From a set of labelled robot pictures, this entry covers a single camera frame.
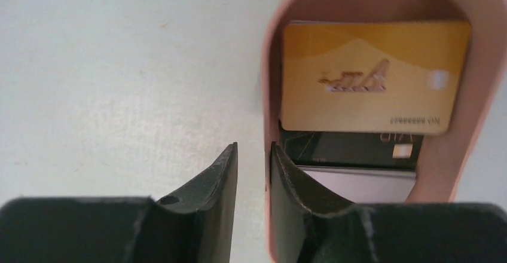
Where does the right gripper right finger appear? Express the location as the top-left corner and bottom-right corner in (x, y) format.
(270, 143), (506, 262)

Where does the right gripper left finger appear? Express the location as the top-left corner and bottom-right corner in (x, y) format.
(1, 143), (238, 262)

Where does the white credit card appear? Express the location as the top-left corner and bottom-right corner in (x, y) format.
(299, 166), (416, 203)

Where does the black credit card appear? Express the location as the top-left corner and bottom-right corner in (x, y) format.
(279, 127), (424, 170)

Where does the gold credit card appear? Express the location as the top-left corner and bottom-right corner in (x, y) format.
(280, 21), (472, 134)

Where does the pink oval tray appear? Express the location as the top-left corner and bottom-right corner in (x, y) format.
(261, 0), (507, 263)

